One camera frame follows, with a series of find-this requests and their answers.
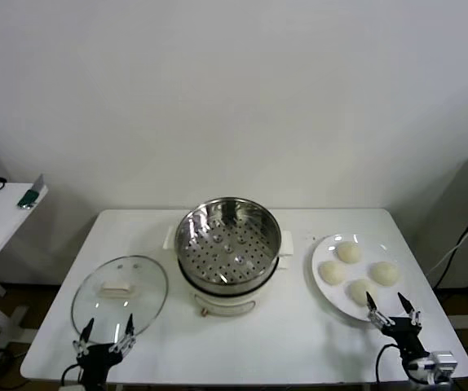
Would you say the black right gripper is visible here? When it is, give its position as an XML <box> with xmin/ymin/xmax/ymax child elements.
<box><xmin>366</xmin><ymin>291</ymin><xmax>429</xmax><ymax>362</ymax></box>

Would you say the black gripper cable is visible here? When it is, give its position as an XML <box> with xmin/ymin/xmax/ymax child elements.
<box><xmin>60</xmin><ymin>363</ymin><xmax>81</xmax><ymax>391</ymax></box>
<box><xmin>374</xmin><ymin>344</ymin><xmax>402</xmax><ymax>391</ymax></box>

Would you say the steel steamer pot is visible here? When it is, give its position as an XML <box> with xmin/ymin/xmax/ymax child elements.
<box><xmin>162</xmin><ymin>226</ymin><xmax>294</xmax><ymax>318</ymax></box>

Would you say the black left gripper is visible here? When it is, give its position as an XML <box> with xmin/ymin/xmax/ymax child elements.
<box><xmin>73</xmin><ymin>313</ymin><xmax>137</xmax><ymax>386</ymax></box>

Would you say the green and grey tool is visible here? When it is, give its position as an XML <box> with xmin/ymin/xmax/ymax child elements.
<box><xmin>16</xmin><ymin>174</ymin><xmax>48</xmax><ymax>210</ymax></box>

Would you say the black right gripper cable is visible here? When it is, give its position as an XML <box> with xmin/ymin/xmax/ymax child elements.
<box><xmin>374</xmin><ymin>344</ymin><xmax>402</xmax><ymax>391</ymax></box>

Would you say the round glass pot lid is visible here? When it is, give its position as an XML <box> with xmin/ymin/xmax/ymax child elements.
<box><xmin>70</xmin><ymin>255</ymin><xmax>169</xmax><ymax>339</ymax></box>

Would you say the perforated steel steamer basket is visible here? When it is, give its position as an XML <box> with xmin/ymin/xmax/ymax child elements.
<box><xmin>174</xmin><ymin>197</ymin><xmax>283</xmax><ymax>288</ymax></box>

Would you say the white steamed baozi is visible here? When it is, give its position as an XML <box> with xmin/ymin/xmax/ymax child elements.
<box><xmin>336</xmin><ymin>241</ymin><xmax>364</xmax><ymax>265</ymax></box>
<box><xmin>347</xmin><ymin>279</ymin><xmax>378</xmax><ymax>305</ymax></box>
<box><xmin>318</xmin><ymin>260</ymin><xmax>348</xmax><ymax>285</ymax></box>
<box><xmin>369</xmin><ymin>261</ymin><xmax>401</xmax><ymax>286</ymax></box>

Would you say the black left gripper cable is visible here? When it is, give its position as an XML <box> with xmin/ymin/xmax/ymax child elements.
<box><xmin>60</xmin><ymin>363</ymin><xmax>81</xmax><ymax>391</ymax></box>

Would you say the white wall cable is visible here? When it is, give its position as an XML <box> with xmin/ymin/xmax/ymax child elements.
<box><xmin>427</xmin><ymin>227</ymin><xmax>468</xmax><ymax>278</ymax></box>

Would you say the black wall cable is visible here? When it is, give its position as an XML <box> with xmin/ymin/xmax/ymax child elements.
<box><xmin>432</xmin><ymin>244</ymin><xmax>468</xmax><ymax>291</ymax></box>

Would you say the white round plate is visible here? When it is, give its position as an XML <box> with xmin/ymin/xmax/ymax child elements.
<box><xmin>310</xmin><ymin>233</ymin><xmax>415</xmax><ymax>323</ymax></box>

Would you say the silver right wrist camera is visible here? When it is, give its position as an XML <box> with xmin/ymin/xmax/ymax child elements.
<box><xmin>430</xmin><ymin>350</ymin><xmax>459</xmax><ymax>383</ymax></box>

